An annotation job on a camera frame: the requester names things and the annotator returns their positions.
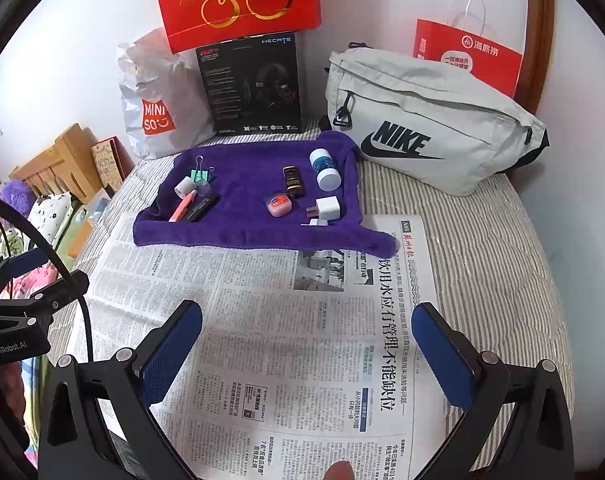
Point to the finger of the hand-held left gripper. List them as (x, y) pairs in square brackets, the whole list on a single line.
[(25, 262), (57, 290)]

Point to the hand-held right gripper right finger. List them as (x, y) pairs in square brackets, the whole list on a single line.
[(442, 355)]

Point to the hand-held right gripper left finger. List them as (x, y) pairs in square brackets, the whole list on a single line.
[(175, 350)]

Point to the pink highlighter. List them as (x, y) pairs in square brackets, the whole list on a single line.
[(180, 210)]

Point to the black marker pen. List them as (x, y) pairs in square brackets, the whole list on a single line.
[(202, 206)]

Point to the small white tape roll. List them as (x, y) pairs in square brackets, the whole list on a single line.
[(185, 187)]

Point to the green binder clip bundle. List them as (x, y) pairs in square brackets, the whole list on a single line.
[(206, 175)]

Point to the white usb light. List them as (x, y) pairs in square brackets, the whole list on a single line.
[(315, 221)]

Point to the white charger plug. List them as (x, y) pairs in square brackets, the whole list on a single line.
[(327, 210)]

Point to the small brown gold bottle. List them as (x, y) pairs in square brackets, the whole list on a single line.
[(293, 180)]

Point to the blue and white bottle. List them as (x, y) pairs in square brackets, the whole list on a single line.
[(325, 170)]

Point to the person's right hand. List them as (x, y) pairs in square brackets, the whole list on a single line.
[(340, 471)]

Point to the white patterned pillow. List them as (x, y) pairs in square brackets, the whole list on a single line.
[(50, 217)]

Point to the green blanket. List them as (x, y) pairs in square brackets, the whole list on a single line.
[(75, 225)]

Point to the purple plush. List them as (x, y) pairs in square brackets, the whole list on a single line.
[(17, 197)]

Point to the clear bag with blue box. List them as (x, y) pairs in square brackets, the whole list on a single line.
[(95, 208)]

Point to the newspaper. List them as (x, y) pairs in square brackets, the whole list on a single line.
[(282, 335)]

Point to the wooden headboard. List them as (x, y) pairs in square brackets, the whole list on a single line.
[(62, 155)]

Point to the floral patterned book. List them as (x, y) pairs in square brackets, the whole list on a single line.
[(110, 165)]

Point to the purple towel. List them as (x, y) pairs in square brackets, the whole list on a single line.
[(242, 220)]

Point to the white plastic shopping bag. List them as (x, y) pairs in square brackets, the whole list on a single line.
[(152, 75)]

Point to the grey waist bag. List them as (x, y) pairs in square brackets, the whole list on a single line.
[(432, 105)]

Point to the black headphone box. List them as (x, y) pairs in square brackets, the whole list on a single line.
[(232, 90)]

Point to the red gift bag gold print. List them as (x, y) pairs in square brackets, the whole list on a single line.
[(192, 15)]

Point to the small red paper bag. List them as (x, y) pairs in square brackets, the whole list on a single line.
[(432, 45)]

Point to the curved brown wooden frame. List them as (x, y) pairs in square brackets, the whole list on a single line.
[(537, 35)]

